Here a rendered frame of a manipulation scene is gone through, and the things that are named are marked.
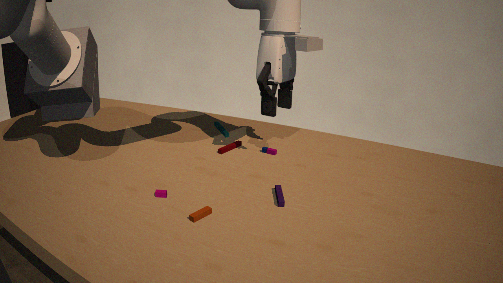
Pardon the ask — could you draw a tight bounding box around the purple rod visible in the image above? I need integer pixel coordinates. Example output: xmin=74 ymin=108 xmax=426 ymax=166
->
xmin=275 ymin=185 xmax=285 ymax=207

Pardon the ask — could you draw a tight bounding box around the turquoise rod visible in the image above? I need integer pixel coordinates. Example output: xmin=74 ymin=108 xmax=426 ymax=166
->
xmin=214 ymin=121 xmax=229 ymax=138

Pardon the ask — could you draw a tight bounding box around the orange rod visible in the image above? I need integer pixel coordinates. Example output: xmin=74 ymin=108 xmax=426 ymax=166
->
xmin=189 ymin=206 xmax=212 ymax=223

